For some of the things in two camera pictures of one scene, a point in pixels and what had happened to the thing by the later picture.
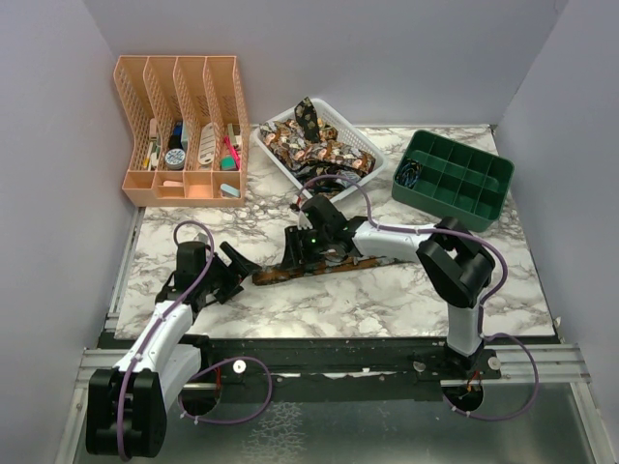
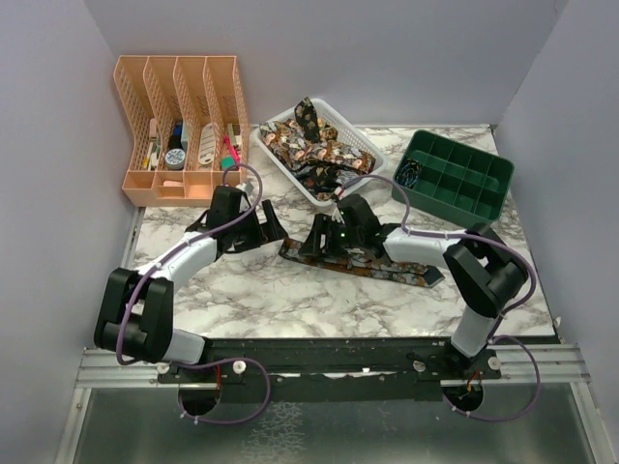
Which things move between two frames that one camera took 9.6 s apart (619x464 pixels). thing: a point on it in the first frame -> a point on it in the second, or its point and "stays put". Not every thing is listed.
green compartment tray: x=440 y=178 stays put
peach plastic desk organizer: x=191 y=130 stays put
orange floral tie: x=268 y=275 -> x=365 y=264
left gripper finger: x=240 y=265 -> x=276 y=229
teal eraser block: x=227 y=163 stays put
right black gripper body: x=307 y=246 -> x=338 y=238
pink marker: x=234 y=152 stays put
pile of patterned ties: x=309 y=150 stays put
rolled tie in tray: x=408 y=172 stays put
